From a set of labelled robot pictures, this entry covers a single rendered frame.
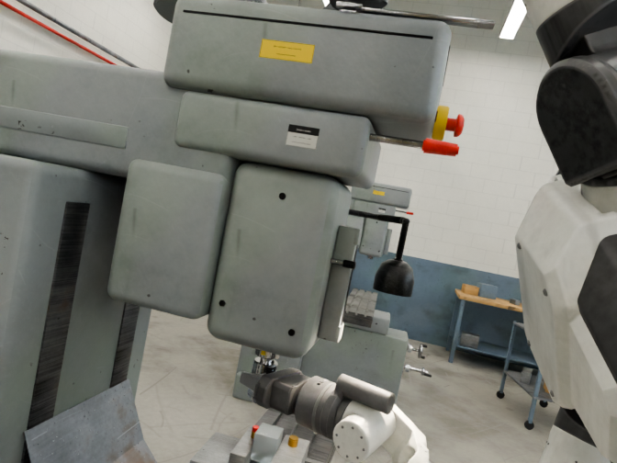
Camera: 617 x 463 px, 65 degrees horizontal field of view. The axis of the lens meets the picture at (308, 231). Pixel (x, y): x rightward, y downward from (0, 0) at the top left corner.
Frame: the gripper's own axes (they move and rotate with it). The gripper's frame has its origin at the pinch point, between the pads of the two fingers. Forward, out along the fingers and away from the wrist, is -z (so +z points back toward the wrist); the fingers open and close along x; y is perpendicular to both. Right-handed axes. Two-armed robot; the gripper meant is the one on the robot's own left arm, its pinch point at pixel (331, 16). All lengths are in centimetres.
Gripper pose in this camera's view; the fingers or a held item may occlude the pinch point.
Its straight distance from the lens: 98.8
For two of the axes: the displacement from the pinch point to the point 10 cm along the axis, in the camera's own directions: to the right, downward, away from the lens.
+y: -1.9, -9.3, 3.1
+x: 6.8, 1.0, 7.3
